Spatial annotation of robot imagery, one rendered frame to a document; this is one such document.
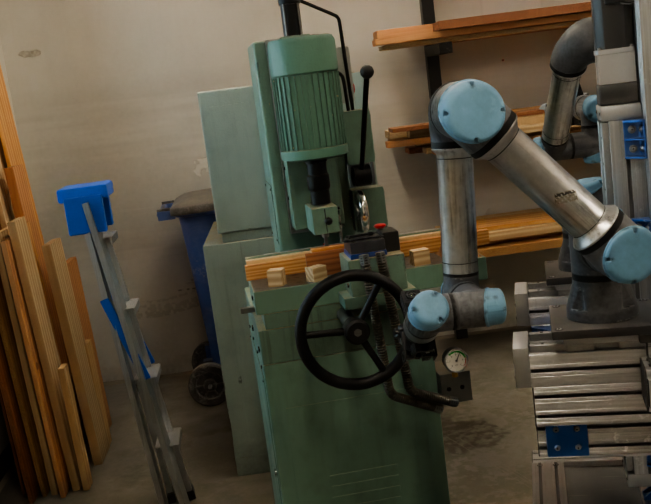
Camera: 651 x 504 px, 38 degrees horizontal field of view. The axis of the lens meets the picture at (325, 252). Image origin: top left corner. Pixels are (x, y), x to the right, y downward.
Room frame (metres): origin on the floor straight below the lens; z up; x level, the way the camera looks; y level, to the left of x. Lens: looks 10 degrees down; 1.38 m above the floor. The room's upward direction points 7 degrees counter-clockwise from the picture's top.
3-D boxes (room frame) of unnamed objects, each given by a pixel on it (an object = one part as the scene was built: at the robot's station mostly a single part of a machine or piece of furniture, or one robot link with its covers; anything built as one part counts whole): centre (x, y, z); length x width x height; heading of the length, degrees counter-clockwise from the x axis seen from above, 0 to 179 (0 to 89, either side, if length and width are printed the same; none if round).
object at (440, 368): (2.37, -0.28, 0.58); 0.12 x 0.08 x 0.08; 7
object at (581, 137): (2.73, -0.80, 1.12); 0.11 x 0.08 x 0.11; 91
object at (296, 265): (2.49, -0.12, 0.92); 0.67 x 0.02 x 0.04; 97
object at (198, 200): (4.40, 0.42, 0.48); 0.64 x 0.54 x 0.97; 95
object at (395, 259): (2.30, -0.11, 0.92); 0.15 x 0.13 x 0.09; 97
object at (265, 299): (2.38, -0.10, 0.87); 0.61 x 0.30 x 0.06; 97
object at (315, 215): (2.50, -0.01, 1.03); 0.14 x 0.07 x 0.09; 7
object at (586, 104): (2.73, -0.82, 1.21); 0.11 x 0.08 x 0.09; 1
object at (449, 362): (2.30, -0.29, 0.65); 0.06 x 0.04 x 0.08; 97
